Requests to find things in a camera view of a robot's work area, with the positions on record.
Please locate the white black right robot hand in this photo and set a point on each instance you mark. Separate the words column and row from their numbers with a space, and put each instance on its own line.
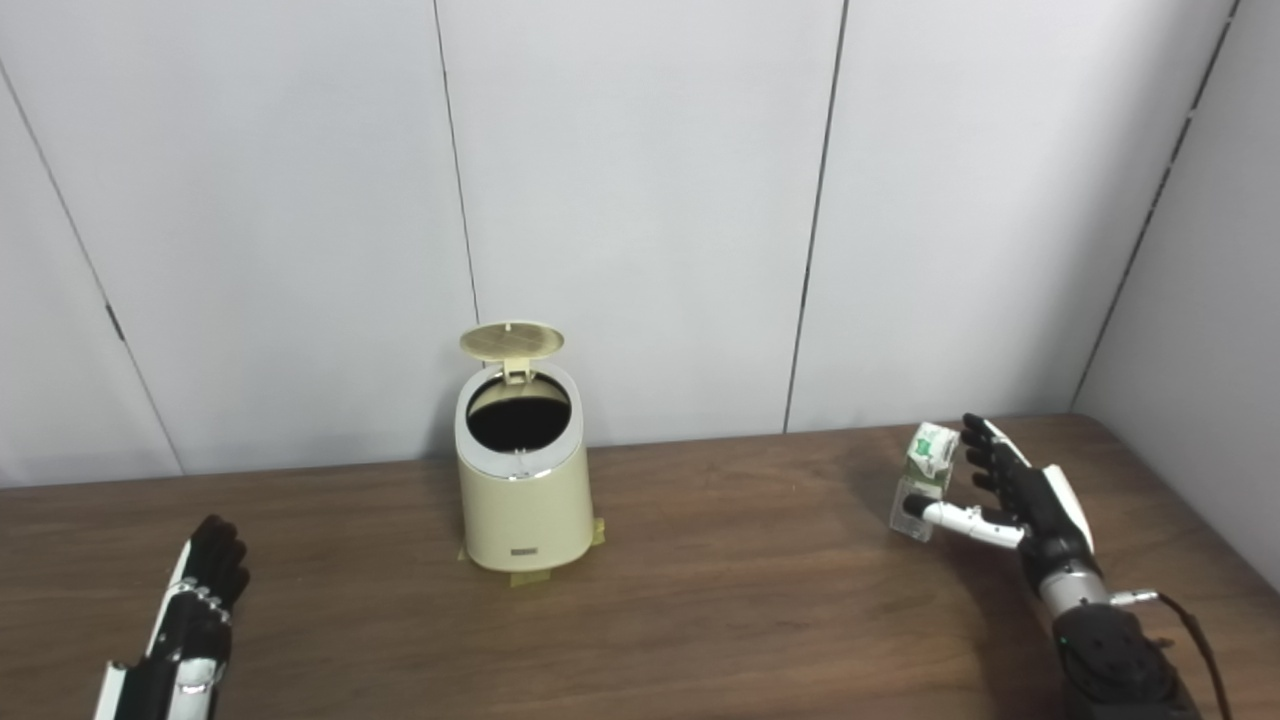
column 1045, row 520

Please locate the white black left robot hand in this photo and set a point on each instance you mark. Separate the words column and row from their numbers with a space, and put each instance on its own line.
column 190, row 630

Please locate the white green milk carton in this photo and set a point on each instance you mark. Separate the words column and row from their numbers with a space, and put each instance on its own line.
column 930, row 460

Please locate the cream-colored bin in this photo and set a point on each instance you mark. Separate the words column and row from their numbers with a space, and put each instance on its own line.
column 525, row 515

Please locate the black wall panel hinge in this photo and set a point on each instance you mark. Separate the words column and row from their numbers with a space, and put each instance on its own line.
column 115, row 323

